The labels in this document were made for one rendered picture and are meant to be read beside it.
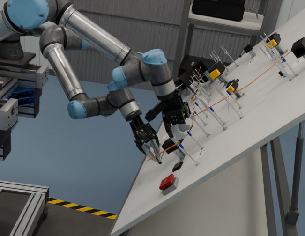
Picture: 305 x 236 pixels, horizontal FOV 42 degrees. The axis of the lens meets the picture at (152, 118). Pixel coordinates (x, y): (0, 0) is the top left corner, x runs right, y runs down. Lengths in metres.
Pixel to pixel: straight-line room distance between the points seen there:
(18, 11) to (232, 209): 1.19
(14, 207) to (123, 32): 2.96
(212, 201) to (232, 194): 0.13
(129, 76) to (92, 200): 1.81
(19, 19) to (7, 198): 1.57
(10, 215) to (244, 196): 1.40
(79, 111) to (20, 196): 1.28
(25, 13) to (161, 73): 0.48
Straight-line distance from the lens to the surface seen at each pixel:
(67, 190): 3.13
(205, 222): 1.72
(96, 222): 2.85
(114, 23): 4.98
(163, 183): 1.34
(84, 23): 1.48
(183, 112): 1.41
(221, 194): 1.91
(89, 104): 1.57
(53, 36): 1.76
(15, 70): 2.19
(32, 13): 1.36
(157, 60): 1.31
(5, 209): 2.63
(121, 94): 1.55
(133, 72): 1.34
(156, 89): 1.35
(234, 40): 5.06
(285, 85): 1.43
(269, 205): 1.93
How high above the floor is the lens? 1.85
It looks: 25 degrees down
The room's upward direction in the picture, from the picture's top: 9 degrees clockwise
